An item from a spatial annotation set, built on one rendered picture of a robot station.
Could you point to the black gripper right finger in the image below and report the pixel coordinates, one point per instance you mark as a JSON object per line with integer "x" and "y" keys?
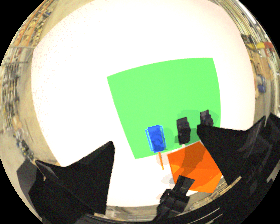
{"x": 229, "y": 148}

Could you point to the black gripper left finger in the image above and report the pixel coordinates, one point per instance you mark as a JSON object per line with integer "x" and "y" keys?
{"x": 88, "y": 178}

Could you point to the green flat block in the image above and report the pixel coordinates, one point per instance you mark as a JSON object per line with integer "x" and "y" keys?
{"x": 176, "y": 94}

